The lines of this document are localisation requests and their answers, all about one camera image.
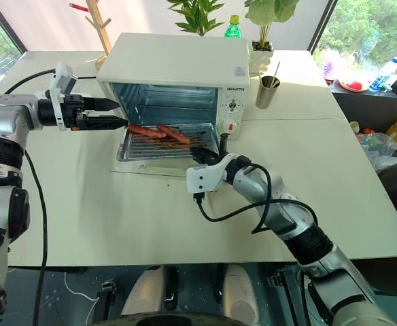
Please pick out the clear bottle blue label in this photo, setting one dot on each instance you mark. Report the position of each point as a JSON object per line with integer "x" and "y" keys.
{"x": 385, "y": 74}

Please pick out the silver metal baking tray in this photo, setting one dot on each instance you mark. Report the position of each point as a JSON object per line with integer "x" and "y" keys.
{"x": 144, "y": 147}

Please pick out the white toaster oven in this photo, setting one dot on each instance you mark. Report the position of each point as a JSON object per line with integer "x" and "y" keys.
{"x": 171, "y": 57}

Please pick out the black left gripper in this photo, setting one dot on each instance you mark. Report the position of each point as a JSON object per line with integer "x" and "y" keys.
{"x": 73, "y": 112}

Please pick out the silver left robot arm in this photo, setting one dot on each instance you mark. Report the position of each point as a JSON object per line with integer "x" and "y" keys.
{"x": 1, "y": 112}

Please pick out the green broad-leaf plant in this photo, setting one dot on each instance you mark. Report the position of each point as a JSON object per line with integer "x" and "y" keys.
{"x": 270, "y": 12}

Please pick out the short wooden stick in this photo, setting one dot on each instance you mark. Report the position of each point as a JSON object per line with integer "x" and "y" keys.
{"x": 261, "y": 78}

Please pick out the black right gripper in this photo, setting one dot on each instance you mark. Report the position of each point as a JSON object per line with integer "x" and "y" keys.
{"x": 208, "y": 159}

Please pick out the dark rounded robot base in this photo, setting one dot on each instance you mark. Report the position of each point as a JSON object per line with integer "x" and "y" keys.
{"x": 178, "y": 320}

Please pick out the wooden coat stand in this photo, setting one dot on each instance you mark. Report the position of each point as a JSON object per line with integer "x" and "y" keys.
{"x": 102, "y": 30}

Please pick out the steel cup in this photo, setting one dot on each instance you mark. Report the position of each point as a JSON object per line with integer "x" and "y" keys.
{"x": 267, "y": 96}

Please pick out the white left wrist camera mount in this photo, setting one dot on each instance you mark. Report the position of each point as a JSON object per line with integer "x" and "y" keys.
{"x": 60, "y": 85}

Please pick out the clear plastic bag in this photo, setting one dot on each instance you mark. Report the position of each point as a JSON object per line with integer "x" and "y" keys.
{"x": 378, "y": 149}

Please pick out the red flat item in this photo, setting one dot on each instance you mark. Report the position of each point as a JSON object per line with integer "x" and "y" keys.
{"x": 79, "y": 7}

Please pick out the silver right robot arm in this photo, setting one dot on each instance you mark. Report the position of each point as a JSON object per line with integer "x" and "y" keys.
{"x": 287, "y": 203}

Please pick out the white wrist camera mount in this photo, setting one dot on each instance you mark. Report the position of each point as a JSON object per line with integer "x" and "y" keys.
{"x": 60, "y": 85}
{"x": 202, "y": 176}

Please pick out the glass toaster oven door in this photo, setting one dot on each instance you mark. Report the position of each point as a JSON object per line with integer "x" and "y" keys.
{"x": 151, "y": 167}

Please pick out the green plastic bottle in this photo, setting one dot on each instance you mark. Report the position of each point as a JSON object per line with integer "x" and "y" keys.
{"x": 233, "y": 29}

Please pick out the red round dish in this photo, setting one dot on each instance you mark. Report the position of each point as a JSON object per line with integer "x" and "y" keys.
{"x": 354, "y": 85}

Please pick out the long wooden stick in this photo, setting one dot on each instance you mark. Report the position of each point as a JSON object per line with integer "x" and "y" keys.
{"x": 276, "y": 71}

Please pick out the beige rounded robot leg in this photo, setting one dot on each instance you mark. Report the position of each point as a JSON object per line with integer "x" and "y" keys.
{"x": 239, "y": 292}
{"x": 144, "y": 292}

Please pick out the green narrow-leaf plant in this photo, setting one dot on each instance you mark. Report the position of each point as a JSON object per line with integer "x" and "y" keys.
{"x": 198, "y": 15}

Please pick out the red sausage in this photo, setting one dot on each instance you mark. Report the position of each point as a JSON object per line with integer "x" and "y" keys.
{"x": 174, "y": 134}
{"x": 144, "y": 130}

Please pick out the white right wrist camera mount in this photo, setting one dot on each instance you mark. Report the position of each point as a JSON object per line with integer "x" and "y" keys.
{"x": 202, "y": 176}

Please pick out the white plant pot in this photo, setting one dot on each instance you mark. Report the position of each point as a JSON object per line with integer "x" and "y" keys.
{"x": 261, "y": 57}

